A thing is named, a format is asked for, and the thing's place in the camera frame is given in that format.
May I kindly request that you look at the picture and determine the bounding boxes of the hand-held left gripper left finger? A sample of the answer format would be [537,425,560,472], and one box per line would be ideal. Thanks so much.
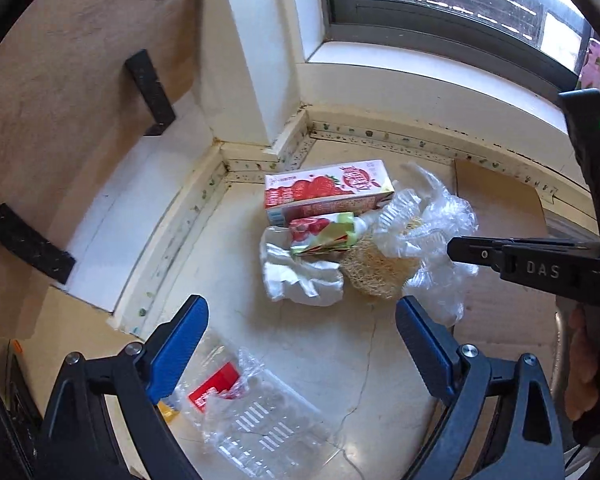
[35,294,210,480]

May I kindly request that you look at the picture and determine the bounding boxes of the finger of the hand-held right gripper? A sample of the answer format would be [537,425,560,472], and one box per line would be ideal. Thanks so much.
[446,236,592,271]

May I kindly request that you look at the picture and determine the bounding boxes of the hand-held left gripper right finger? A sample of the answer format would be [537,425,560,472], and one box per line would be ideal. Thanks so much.
[395,296,566,480]

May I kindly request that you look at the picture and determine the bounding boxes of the clear plastic wrap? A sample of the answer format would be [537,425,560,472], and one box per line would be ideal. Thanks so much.
[377,162,481,328]

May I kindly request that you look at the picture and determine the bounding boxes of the beige loofah sponge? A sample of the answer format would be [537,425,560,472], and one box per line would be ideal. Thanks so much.
[340,217,426,301]

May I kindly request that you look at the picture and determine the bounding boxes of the clear plastic tray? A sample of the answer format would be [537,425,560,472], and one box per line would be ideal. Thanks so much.
[172,330,331,471]

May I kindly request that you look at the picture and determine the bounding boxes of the white bag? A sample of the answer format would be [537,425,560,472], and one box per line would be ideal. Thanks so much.
[260,225,346,307]

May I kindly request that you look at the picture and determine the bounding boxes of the red green pouch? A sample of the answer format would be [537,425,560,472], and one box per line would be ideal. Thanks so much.
[289,212,356,258]

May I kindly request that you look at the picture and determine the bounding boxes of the strawberry print drink carton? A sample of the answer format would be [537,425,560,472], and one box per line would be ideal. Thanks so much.
[264,159,396,226]

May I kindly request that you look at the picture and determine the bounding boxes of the person's right hand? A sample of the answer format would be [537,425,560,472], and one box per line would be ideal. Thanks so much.
[564,306,598,422]

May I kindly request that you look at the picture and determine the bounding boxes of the brown cardboard sheet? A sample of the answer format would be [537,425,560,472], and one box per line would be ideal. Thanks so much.
[450,157,600,361]

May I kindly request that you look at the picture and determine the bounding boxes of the wooden cutting board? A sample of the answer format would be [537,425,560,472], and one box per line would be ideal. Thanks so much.
[0,0,241,341]

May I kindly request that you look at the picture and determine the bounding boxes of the black cutting board bracket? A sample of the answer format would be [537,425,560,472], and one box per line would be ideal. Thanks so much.
[125,50,177,137]
[0,203,77,285]

